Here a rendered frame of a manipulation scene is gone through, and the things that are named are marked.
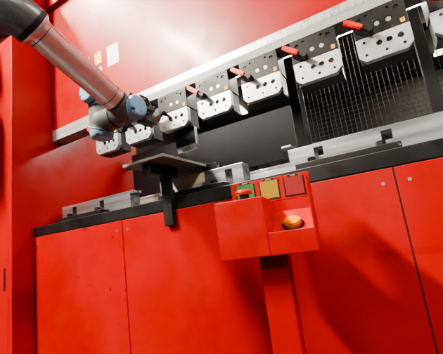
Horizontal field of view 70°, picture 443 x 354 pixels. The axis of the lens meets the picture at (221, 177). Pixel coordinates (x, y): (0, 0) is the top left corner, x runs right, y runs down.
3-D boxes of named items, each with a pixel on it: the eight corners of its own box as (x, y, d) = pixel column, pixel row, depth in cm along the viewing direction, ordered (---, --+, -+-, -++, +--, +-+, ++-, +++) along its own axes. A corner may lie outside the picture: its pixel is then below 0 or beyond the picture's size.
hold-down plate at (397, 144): (296, 173, 100) (294, 164, 100) (300, 175, 104) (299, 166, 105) (403, 150, 86) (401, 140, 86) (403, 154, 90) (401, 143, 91)
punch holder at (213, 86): (199, 120, 125) (194, 81, 128) (209, 125, 133) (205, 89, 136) (232, 108, 118) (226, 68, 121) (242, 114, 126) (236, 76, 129)
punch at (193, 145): (176, 153, 133) (174, 132, 135) (179, 154, 135) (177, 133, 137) (196, 147, 129) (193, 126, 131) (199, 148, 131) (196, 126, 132)
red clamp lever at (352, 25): (344, 17, 97) (375, 25, 93) (346, 24, 101) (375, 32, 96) (341, 23, 98) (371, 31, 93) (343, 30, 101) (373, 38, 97)
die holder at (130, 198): (62, 225, 163) (62, 207, 165) (72, 225, 168) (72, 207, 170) (133, 211, 139) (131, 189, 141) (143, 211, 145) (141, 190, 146)
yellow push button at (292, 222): (285, 234, 68) (283, 225, 67) (285, 223, 72) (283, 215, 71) (303, 231, 67) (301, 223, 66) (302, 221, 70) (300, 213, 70)
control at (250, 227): (220, 261, 65) (209, 176, 69) (240, 254, 80) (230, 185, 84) (320, 250, 59) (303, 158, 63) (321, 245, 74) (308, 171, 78)
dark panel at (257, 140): (136, 219, 209) (131, 155, 217) (138, 219, 211) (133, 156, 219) (304, 187, 156) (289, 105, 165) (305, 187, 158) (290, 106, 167)
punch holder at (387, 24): (360, 64, 97) (349, 17, 101) (363, 74, 105) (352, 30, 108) (415, 44, 90) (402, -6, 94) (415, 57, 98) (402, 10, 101)
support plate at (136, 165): (122, 168, 110) (122, 165, 110) (170, 175, 133) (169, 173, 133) (162, 155, 102) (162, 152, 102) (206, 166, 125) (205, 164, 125)
